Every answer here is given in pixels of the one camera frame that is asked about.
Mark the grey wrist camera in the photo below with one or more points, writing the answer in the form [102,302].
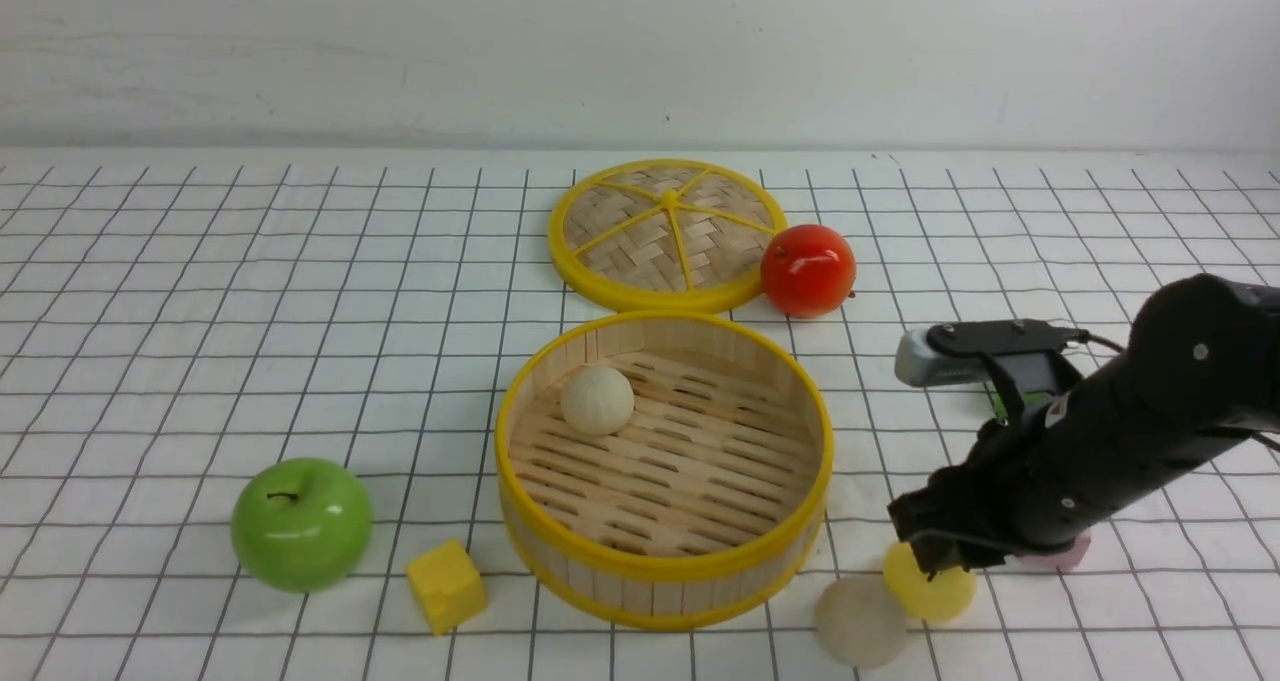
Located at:
[1029,353]

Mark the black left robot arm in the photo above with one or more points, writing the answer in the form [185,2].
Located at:
[1197,378]

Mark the yellow foam cube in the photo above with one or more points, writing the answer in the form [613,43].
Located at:
[447,587]

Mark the red pomegranate fruit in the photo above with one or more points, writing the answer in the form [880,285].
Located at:
[808,271]

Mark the yellow bun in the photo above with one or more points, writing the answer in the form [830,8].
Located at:
[936,599]

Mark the green apple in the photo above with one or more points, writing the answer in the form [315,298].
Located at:
[302,524]

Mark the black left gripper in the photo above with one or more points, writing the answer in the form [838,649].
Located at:
[1032,486]

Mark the bamboo steamer tray yellow rim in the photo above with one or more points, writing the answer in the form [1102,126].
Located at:
[702,507]

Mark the pink foam cube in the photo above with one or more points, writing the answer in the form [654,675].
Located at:
[1063,561]

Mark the cream white bun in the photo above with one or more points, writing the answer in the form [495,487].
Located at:
[857,622]

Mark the green foam cube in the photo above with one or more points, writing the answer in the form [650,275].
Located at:
[1028,399]

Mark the woven bamboo steamer lid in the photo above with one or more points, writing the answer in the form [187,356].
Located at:
[664,234]

